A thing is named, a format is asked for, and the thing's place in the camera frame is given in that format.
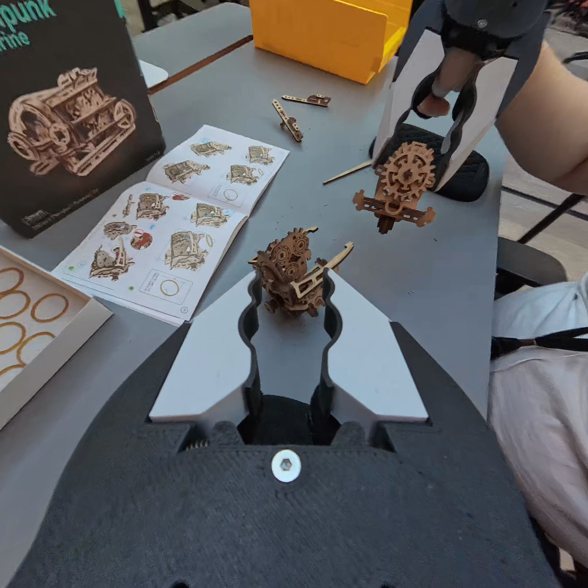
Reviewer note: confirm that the thin wooden stick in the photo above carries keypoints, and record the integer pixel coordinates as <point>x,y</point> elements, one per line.
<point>347,172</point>

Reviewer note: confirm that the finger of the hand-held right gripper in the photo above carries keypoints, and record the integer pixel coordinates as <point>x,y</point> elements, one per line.
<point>491,92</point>
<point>409,69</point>

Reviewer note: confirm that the person's right forearm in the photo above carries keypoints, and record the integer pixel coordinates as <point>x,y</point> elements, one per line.
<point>551,128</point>

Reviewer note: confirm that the wooden gear plate assembly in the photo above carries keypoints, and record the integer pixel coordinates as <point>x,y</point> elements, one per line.
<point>404,177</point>

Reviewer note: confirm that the person's right hand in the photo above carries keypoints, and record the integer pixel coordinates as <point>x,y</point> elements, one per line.
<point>448,78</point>

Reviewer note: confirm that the perforated wooden strip piece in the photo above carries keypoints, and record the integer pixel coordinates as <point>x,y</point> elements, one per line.
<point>287,119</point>
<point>305,99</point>

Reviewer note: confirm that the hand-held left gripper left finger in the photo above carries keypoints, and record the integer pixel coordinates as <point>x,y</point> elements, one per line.
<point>206,367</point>

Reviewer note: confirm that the yellow plastic bin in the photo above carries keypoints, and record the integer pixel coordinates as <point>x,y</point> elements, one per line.
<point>321,32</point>

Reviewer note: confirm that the group of tan rubber bands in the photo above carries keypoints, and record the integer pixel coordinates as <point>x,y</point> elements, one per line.
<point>49,307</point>

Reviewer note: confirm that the person's white clothing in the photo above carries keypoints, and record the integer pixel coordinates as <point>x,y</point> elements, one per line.
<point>537,436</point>

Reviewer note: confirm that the black office chair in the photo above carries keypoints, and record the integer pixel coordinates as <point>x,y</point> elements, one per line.
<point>528,266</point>

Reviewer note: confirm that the white flat panel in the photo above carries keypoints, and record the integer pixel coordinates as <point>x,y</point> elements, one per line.
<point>152,73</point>

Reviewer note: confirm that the open instruction booklet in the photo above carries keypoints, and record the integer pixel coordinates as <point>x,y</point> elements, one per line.
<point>183,183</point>

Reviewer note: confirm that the black puzzle kit box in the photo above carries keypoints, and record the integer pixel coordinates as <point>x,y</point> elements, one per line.
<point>69,69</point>

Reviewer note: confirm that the grey desk with wooden edge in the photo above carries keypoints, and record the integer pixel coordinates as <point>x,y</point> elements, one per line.
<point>193,46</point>

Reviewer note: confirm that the white cardboard box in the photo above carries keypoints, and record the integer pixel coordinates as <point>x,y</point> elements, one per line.
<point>69,330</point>

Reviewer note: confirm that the wooden mechanical model body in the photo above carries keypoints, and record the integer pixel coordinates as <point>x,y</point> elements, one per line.
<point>289,275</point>

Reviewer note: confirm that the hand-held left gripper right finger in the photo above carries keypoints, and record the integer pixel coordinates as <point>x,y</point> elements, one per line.
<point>372,367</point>

